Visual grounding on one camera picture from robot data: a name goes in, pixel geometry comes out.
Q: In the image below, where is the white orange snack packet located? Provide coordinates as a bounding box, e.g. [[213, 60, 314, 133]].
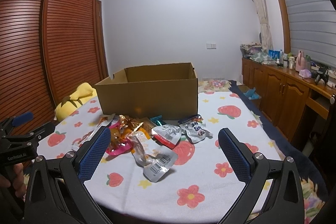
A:
[[72, 114, 115, 151]]

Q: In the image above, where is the pink chicken snack packet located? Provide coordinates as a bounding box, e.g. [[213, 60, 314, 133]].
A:
[[106, 121, 133, 156]]

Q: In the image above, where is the copper foil snack packet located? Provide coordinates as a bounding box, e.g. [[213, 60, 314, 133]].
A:
[[119, 115, 143, 136]]

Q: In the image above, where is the white blue snack pouch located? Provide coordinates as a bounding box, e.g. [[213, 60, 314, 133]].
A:
[[178, 114, 213, 144]]

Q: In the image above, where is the orange silver snack pouch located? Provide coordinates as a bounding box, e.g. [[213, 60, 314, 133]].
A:
[[128, 131, 178, 182]]

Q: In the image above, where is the silver red snack pouch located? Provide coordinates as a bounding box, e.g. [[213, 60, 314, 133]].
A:
[[151, 124, 182, 149]]

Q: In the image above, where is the teal candy wrapper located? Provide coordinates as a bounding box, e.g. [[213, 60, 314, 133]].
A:
[[150, 115, 166, 126]]

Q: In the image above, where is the clear brown biscuit packet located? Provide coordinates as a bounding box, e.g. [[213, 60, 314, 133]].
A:
[[138, 118, 157, 139]]

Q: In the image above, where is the person's left hand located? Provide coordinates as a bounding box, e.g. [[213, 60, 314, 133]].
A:
[[0, 163, 26, 198]]

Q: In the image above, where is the dark blue blanket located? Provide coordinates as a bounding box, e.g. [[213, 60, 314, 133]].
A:
[[229, 80, 329, 202]]

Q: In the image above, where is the yellow plush toy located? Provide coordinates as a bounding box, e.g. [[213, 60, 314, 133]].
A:
[[55, 83, 97, 122]]

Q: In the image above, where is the red-brown louvered wardrobe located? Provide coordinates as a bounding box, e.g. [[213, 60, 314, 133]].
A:
[[1, 0, 108, 135]]

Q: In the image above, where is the wooden sideboard cabinet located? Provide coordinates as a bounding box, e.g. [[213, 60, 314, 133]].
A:
[[241, 58, 335, 144]]

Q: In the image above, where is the pink thermos bottle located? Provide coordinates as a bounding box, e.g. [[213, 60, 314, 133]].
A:
[[295, 50, 306, 72]]

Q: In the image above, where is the brown cardboard box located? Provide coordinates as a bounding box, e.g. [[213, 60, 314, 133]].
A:
[[94, 63, 198, 120]]

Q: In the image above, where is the window roller blind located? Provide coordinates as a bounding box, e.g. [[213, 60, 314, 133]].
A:
[[284, 0, 335, 68]]

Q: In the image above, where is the beige curtain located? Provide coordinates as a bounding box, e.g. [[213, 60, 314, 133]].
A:
[[253, 0, 273, 52]]

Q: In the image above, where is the white wall switch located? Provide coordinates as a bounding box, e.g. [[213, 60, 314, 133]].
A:
[[206, 43, 217, 50]]

